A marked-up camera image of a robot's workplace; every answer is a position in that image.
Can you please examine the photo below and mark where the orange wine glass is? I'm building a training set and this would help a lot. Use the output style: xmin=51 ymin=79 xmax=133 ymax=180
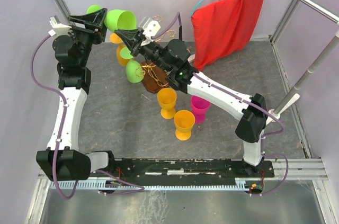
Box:
xmin=174 ymin=110 xmax=195 ymax=141
xmin=110 ymin=33 xmax=129 ymax=67
xmin=157 ymin=88 xmax=177 ymax=119

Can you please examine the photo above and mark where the metal clothes rail stand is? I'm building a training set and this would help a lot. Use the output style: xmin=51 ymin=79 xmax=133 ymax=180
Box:
xmin=272 ymin=0 xmax=338 ymax=128

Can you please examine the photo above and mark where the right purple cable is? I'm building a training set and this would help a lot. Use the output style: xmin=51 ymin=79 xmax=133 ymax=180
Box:
xmin=152 ymin=12 xmax=289 ymax=196

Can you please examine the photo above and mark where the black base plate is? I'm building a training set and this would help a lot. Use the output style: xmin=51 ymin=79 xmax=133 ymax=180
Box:
xmin=103 ymin=158 xmax=274 ymax=186

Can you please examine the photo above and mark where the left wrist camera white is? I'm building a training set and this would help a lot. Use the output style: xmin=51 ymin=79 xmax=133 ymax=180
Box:
xmin=48 ymin=16 xmax=72 ymax=37

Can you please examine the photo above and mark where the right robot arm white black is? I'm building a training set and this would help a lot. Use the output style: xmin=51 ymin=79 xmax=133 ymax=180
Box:
xmin=115 ymin=29 xmax=268 ymax=177

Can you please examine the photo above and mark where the white cable duct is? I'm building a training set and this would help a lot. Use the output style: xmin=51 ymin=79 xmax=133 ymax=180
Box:
xmin=50 ymin=176 xmax=264 ymax=192

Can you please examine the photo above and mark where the red cloth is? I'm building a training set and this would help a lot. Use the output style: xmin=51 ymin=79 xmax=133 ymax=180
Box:
xmin=191 ymin=0 xmax=264 ymax=71

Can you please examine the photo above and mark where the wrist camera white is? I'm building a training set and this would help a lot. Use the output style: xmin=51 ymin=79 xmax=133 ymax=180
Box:
xmin=139 ymin=17 xmax=161 ymax=41
xmin=48 ymin=16 xmax=72 ymax=37

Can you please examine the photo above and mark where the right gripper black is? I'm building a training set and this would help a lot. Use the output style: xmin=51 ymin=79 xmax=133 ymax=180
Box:
xmin=114 ymin=29 xmax=171 ymax=74

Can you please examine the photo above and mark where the gold wine glass rack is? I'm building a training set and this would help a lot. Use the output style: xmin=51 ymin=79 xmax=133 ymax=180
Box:
xmin=139 ymin=15 xmax=177 ymax=94

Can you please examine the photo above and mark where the orange wine glass front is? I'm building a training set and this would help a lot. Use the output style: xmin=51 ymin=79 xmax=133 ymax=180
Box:
xmin=174 ymin=110 xmax=195 ymax=141

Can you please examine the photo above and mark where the magenta wine glass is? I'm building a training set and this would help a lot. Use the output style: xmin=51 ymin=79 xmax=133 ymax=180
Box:
xmin=191 ymin=96 xmax=211 ymax=124

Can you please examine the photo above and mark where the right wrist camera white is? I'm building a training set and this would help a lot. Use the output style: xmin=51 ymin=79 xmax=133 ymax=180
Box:
xmin=139 ymin=17 xmax=161 ymax=41

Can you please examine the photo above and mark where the green wine glass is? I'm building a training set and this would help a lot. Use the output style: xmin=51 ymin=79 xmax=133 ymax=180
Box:
xmin=120 ymin=47 xmax=145 ymax=83
xmin=86 ymin=4 xmax=137 ymax=32

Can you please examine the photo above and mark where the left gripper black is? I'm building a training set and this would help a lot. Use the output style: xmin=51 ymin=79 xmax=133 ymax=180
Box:
xmin=68 ymin=8 xmax=110 ymax=67

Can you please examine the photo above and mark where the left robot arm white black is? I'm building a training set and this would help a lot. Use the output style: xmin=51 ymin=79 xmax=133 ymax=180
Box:
xmin=36 ymin=8 xmax=117 ymax=182

